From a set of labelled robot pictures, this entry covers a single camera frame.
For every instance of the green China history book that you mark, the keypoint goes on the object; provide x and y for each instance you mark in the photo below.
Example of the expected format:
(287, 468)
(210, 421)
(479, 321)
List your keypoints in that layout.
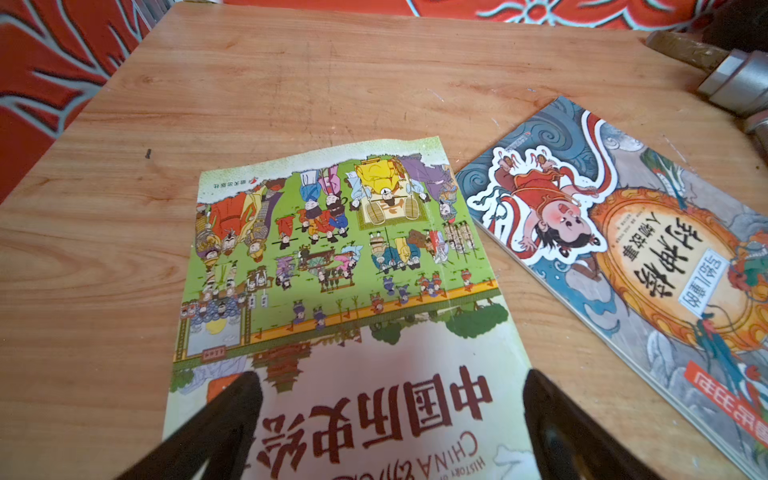
(352, 281)

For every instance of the grey mythology story book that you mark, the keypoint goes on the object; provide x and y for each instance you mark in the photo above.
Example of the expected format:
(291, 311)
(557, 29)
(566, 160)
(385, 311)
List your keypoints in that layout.
(668, 270)

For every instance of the silver metal tool with handle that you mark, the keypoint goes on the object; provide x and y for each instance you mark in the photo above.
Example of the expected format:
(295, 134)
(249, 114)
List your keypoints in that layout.
(736, 81)

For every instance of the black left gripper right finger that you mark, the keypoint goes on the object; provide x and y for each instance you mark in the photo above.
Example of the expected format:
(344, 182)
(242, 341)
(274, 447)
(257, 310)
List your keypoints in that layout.
(567, 443)

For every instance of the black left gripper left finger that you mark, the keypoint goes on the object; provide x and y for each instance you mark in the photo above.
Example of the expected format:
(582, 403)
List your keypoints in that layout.
(214, 443)

